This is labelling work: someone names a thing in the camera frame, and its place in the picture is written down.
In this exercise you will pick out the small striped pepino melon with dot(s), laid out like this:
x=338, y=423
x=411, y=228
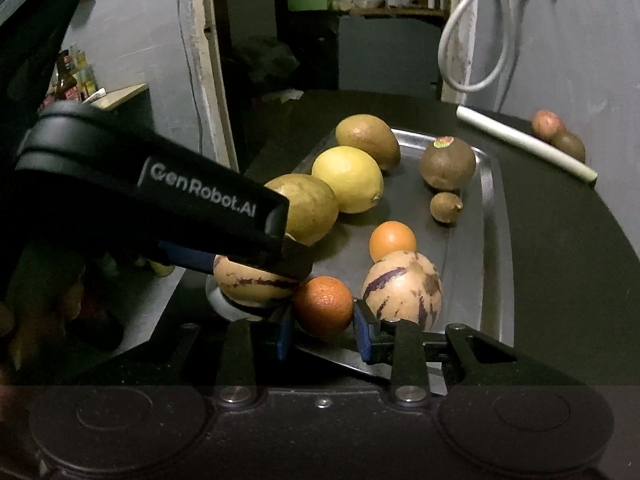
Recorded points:
x=249, y=286

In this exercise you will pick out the white plastic tube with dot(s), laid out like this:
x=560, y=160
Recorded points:
x=527, y=143

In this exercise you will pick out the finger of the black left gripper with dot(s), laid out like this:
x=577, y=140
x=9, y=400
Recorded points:
x=295, y=262

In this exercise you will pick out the wooden side counter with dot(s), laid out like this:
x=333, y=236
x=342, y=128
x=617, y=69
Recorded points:
x=113, y=99

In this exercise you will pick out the red apple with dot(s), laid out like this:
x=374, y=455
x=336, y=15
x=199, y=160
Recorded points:
x=546, y=124

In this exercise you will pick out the green brown pear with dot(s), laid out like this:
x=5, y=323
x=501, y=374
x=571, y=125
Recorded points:
x=313, y=206

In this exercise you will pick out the yellow lemon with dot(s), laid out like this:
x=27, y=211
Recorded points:
x=354, y=176

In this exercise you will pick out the small brown kiwi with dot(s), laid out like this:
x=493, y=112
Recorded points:
x=446, y=207

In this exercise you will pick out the large striped pepino melon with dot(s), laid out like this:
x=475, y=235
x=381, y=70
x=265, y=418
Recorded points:
x=404, y=285

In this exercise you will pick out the green box on shelf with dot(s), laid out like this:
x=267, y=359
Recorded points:
x=309, y=5

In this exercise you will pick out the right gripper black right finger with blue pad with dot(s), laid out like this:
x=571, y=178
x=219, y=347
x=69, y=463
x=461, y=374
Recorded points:
x=399, y=344

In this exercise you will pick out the brown kiwi at back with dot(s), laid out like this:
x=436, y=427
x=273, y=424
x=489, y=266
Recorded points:
x=570, y=144

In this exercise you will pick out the bottles on counter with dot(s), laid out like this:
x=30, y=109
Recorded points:
x=73, y=79

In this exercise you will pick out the silver metal tray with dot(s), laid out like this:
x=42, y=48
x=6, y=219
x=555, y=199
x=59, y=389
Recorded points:
x=473, y=257

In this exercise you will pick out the brown oval mango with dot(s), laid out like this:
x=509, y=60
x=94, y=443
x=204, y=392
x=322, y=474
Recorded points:
x=371, y=135

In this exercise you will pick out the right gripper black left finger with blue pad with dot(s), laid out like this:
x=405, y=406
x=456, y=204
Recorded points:
x=253, y=355

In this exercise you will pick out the small orange red tangerine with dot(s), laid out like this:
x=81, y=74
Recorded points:
x=324, y=306

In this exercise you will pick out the brown round fruit with sticker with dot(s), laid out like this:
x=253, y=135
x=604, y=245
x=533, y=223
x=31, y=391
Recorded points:
x=447, y=163

